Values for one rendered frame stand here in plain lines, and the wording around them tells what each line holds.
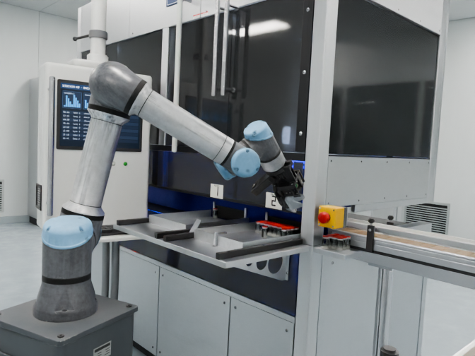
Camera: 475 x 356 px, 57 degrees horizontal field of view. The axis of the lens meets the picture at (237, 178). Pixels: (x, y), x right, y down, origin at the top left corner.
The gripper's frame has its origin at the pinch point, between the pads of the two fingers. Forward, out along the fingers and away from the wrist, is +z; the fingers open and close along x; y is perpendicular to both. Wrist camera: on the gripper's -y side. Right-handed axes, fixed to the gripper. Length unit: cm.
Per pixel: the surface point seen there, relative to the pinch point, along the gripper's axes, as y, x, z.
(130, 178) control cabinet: -94, 31, -1
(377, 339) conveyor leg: 17, -19, 50
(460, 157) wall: 24, 370, 314
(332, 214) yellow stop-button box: 11.0, 3.5, 7.9
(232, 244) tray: -16.9, -15.8, -2.1
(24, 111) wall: -487, 282, 46
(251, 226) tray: -28.2, 10.8, 18.8
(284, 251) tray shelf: -4.1, -10.4, 9.2
